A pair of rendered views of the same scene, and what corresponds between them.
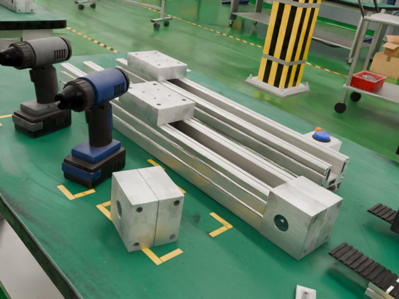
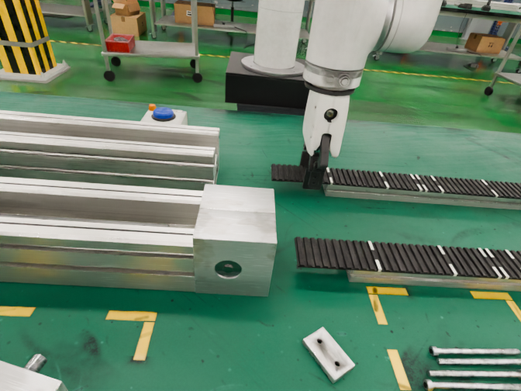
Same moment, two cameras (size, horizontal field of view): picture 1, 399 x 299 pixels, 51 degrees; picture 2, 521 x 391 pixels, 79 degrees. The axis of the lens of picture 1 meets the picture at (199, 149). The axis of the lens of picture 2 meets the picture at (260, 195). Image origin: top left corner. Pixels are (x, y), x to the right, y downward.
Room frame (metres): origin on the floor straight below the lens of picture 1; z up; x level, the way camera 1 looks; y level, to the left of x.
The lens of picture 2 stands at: (0.42, 0.00, 1.12)
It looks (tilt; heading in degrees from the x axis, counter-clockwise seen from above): 37 degrees down; 312
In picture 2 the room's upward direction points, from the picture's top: 6 degrees clockwise
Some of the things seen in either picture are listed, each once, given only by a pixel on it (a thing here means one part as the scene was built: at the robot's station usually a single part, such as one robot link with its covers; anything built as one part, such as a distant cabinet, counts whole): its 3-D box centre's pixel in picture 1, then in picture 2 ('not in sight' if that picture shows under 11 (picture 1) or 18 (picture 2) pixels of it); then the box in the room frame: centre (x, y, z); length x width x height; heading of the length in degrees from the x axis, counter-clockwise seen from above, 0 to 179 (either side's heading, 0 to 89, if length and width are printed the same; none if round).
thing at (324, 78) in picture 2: not in sight; (332, 74); (0.68, -0.42, 0.99); 0.09 x 0.08 x 0.03; 136
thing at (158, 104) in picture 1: (155, 107); not in sight; (0.94, 0.12, 0.87); 0.16 x 0.11 x 0.07; 46
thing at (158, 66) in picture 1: (156, 69); not in sight; (1.25, 0.17, 0.87); 0.16 x 0.11 x 0.07; 46
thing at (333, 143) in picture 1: (316, 149); (163, 131); (0.97, -0.30, 0.81); 0.10 x 0.08 x 0.06; 136
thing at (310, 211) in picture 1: (303, 213); (236, 232); (0.64, -0.21, 0.83); 0.12 x 0.09 x 0.10; 136
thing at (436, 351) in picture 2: not in sight; (474, 351); (0.36, -0.32, 0.78); 0.11 x 0.01 x 0.01; 49
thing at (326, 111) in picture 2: not in sight; (323, 113); (0.68, -0.42, 0.93); 0.10 x 0.07 x 0.11; 136
